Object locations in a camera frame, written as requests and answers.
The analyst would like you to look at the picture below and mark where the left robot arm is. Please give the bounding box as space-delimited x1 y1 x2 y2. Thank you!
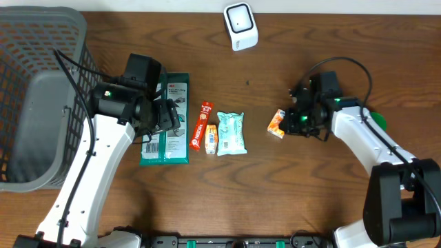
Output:
14 83 181 247

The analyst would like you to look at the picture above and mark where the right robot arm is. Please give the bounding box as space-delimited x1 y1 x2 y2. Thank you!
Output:
280 97 440 247

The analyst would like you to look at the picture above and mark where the green lid white jar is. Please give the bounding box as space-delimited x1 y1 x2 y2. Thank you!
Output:
370 112 387 131

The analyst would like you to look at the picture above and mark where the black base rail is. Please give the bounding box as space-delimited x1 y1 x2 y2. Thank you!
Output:
146 233 334 248

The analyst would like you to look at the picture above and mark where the grey plastic shopping basket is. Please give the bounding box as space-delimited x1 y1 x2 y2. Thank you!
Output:
1 6 101 192

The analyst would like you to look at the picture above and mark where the red Nescafe stick sachet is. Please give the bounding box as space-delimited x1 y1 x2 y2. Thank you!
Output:
189 101 214 152

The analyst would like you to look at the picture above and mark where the light blue tissue pack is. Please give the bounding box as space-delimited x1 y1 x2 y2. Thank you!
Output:
217 112 247 156

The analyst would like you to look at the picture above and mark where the white barcode scanner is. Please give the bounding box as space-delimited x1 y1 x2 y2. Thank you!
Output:
223 2 258 52

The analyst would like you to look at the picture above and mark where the green 3M package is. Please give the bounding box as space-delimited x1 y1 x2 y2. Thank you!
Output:
139 72 189 166

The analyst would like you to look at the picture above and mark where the orange tissue pack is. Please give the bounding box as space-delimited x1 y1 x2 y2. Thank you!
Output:
205 125 218 154
267 109 285 138

